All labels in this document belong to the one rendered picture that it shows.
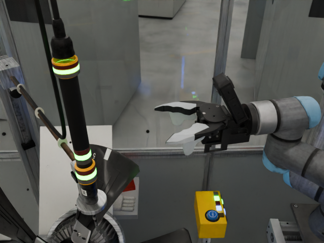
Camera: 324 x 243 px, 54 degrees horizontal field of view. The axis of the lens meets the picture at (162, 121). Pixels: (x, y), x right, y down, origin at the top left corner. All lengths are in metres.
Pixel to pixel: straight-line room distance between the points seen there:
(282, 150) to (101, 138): 0.65
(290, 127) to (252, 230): 1.49
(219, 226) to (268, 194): 0.75
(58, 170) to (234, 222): 1.22
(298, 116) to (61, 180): 0.82
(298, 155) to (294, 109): 0.11
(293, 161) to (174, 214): 1.27
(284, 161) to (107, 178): 0.47
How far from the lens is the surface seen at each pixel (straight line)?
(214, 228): 1.25
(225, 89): 0.62
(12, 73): 1.19
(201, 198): 1.29
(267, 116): 0.70
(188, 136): 0.61
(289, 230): 1.40
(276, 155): 0.79
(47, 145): 1.21
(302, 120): 0.75
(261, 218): 2.09
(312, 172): 0.78
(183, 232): 1.01
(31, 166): 1.55
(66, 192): 1.20
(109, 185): 0.91
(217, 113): 0.67
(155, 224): 2.02
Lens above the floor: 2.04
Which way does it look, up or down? 35 degrees down
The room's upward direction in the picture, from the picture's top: straight up
